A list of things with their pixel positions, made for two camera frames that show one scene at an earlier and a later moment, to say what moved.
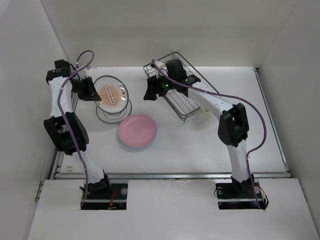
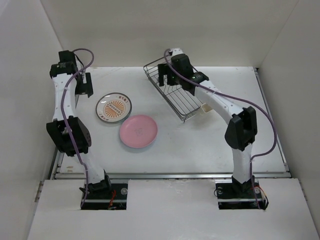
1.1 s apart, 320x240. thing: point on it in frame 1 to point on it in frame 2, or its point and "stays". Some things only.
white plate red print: [113, 94] to [113, 107]
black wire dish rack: [178, 74] stays
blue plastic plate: [136, 149] to [137, 142]
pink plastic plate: [137, 131] stays
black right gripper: [153, 88] to [164, 69]
